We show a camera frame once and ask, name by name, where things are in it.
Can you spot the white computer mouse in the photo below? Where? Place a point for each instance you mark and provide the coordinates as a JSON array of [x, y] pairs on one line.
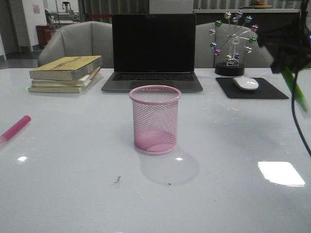
[[246, 83]]

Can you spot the red trash bin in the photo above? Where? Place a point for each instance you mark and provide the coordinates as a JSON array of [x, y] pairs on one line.
[[43, 34]]

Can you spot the red barrier belt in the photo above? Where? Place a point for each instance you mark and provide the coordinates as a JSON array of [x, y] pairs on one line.
[[99, 16]]

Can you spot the fruit plate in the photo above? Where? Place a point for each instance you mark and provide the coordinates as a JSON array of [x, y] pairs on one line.
[[257, 4]]

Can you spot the grey open laptop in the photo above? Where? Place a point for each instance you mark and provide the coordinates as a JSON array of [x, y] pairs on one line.
[[150, 49]]

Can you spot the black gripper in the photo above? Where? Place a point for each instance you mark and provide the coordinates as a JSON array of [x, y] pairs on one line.
[[289, 46]]

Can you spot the middle white book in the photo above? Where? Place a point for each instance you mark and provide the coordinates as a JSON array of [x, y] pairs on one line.
[[82, 82]]

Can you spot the pink marker pen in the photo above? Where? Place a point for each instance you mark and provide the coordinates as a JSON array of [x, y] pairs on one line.
[[13, 130]]

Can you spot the green marker pen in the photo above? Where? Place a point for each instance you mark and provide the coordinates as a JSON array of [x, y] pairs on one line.
[[290, 79]]

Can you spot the grey armchair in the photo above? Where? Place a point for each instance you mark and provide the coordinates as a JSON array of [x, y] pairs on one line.
[[204, 55], [81, 39]]

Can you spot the bottom yellow book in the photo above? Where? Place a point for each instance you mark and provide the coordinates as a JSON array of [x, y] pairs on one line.
[[59, 89]]

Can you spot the ferris wheel desk ornament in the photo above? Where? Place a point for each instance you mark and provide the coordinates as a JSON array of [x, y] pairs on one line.
[[233, 37]]

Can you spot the grey right armchair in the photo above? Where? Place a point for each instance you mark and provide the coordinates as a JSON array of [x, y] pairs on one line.
[[204, 55]]

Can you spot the yellow top book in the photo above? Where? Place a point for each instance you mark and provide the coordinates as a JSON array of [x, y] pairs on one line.
[[67, 68]]

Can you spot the pink mesh pen holder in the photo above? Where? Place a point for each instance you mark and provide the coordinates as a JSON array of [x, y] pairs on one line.
[[155, 117]]

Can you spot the yellow book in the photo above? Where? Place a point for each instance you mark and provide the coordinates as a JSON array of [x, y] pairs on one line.
[[59, 89], [67, 68]]

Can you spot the grey left armchair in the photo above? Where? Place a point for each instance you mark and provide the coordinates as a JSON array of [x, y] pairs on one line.
[[81, 39]]

